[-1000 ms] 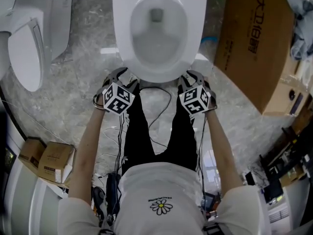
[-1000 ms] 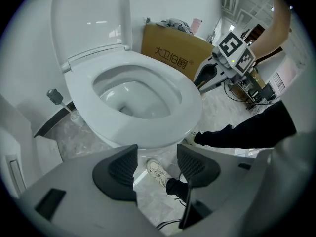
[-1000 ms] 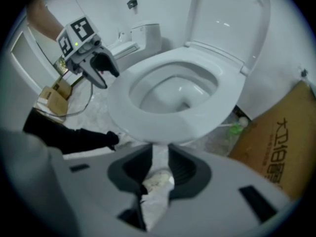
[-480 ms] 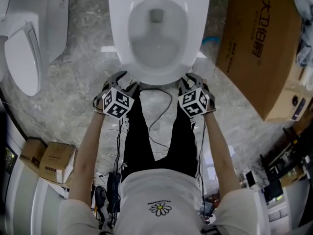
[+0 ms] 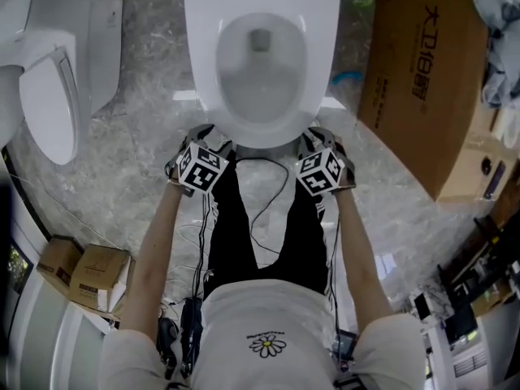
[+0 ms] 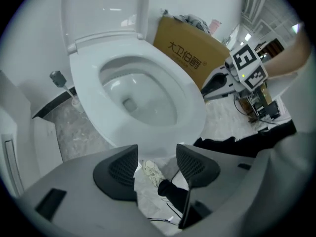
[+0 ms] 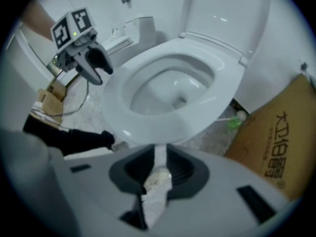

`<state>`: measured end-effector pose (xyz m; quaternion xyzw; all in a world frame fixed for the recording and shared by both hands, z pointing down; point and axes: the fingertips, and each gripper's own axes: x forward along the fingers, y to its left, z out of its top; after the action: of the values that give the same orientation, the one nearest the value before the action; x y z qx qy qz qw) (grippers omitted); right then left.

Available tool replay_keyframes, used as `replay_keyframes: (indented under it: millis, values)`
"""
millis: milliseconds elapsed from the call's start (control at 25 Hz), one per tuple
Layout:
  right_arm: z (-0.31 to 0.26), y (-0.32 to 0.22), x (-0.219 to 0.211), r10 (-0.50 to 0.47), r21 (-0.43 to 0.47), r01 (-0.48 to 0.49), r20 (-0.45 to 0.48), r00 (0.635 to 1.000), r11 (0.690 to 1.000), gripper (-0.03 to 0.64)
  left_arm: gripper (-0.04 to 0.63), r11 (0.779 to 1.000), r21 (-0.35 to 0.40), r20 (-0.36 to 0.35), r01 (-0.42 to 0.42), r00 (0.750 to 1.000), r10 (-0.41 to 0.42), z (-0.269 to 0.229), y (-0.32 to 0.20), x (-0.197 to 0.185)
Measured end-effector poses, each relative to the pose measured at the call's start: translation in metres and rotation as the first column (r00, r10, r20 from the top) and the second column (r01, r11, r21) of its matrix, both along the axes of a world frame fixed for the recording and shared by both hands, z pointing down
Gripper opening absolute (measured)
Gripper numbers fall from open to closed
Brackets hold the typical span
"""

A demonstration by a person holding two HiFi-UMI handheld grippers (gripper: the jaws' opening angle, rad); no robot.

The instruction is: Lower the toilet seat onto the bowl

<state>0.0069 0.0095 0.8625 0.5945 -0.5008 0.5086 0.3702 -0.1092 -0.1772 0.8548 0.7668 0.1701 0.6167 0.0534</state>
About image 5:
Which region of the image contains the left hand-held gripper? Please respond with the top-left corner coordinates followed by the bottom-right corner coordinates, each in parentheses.
top-left (164, 123), bottom-right (237, 199)

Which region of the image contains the blue curved plastic piece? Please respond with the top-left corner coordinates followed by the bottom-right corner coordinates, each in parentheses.
top-left (331, 70), bottom-right (363, 88)

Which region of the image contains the white closed-lid toilet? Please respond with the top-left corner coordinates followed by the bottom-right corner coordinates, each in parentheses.
top-left (0, 0), bottom-right (124, 167)

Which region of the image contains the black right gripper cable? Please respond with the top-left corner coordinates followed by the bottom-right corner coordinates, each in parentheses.
top-left (329, 212), bottom-right (343, 334)

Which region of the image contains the grey crumpled cloth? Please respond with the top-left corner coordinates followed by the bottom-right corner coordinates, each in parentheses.
top-left (472, 0), bottom-right (520, 110)

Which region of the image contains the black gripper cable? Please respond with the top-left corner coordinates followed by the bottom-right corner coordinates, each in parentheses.
top-left (329, 212), bottom-right (343, 334)
top-left (189, 193), bottom-right (217, 301)

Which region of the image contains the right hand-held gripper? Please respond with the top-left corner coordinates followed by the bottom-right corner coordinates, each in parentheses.
top-left (293, 127), bottom-right (358, 197)

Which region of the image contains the person's left forearm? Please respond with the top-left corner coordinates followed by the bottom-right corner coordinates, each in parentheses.
top-left (120, 180), bottom-right (213, 334)

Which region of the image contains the white toilet bowl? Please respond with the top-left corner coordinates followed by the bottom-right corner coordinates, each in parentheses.
top-left (184, 0), bottom-right (341, 149)

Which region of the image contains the small brown cardboard box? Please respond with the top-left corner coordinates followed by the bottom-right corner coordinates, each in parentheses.
top-left (68, 243), bottom-right (136, 314)
top-left (36, 235), bottom-right (85, 288)

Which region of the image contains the large brown cardboard box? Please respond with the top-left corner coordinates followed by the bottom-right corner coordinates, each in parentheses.
top-left (356, 0), bottom-right (503, 203)

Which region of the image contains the black looped cable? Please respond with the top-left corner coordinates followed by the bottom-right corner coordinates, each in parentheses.
top-left (234, 155), bottom-right (292, 256)

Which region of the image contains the person's white flower t-shirt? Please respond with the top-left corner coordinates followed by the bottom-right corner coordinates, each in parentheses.
top-left (98, 279), bottom-right (428, 390)

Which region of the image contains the person's right forearm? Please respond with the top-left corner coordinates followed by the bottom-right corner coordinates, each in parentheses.
top-left (323, 188), bottom-right (396, 334)

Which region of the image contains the purple flat packet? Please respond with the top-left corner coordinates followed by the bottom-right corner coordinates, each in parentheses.
top-left (482, 159), bottom-right (508, 201)

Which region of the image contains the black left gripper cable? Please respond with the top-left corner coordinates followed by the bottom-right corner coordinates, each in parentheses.
top-left (189, 193), bottom-right (217, 301)

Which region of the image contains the small device with screen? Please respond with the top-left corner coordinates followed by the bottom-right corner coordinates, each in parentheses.
top-left (331, 328), bottom-right (359, 367)

